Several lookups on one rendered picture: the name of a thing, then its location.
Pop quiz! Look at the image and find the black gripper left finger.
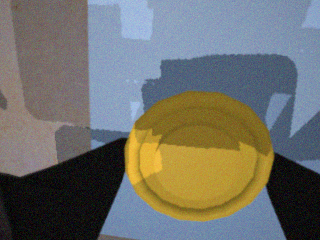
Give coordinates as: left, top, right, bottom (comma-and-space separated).
0, 138, 128, 240

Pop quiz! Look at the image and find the yellow round plate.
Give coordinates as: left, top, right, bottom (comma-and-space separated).
124, 91, 274, 222

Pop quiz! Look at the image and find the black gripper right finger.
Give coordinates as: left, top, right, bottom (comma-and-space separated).
265, 152, 320, 240

